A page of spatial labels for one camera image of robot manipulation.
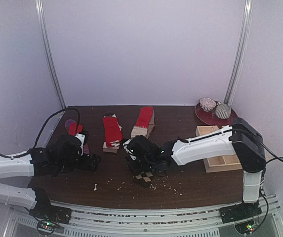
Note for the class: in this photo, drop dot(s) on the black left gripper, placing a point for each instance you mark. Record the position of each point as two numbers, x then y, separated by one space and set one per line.
85 165

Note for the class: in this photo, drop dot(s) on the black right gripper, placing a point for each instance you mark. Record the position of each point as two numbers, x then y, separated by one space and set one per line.
133 166

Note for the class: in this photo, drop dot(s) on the brown argyle sock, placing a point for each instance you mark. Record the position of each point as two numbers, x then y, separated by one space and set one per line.
144 179

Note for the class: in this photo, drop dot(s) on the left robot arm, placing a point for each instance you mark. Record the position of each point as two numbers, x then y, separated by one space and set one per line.
18 165

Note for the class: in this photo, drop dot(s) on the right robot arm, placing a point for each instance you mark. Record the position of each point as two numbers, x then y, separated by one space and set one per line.
239 139

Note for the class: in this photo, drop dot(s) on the purple striped sock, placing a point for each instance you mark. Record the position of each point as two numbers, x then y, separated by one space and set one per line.
67 125

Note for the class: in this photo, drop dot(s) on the red white sock right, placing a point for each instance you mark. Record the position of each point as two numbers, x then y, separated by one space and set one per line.
142 122

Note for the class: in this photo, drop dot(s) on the red sock far left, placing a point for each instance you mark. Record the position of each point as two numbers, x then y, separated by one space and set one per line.
75 129

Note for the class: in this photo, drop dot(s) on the red sock middle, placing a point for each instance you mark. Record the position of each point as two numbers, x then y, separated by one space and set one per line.
113 135

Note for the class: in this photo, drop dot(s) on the red round tray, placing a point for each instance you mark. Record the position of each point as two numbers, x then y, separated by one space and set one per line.
210 118

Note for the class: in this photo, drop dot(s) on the white patterned bowl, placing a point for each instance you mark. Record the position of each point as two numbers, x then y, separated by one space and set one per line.
207 104

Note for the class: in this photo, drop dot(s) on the wooden divided organizer box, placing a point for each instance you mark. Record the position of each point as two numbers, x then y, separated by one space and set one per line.
219 163

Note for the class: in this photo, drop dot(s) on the grey striped cup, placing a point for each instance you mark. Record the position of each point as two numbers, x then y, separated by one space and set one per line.
223 111

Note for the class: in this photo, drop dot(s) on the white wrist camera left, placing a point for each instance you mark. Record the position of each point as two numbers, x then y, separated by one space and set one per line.
82 138

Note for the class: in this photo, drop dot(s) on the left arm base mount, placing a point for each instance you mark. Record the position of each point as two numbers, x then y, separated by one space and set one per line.
50 213

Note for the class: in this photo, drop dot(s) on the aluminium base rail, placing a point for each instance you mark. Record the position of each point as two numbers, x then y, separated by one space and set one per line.
88 221

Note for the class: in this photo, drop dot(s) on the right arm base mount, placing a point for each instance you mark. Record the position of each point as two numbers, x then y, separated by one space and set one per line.
239 212

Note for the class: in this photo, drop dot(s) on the aluminium frame post right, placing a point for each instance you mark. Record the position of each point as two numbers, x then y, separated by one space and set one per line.
241 48

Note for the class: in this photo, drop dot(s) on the aluminium frame post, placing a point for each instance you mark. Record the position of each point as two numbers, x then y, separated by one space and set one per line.
48 53
241 48

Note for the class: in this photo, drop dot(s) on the aluminium frame post left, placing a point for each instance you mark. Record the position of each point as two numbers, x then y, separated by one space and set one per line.
48 53

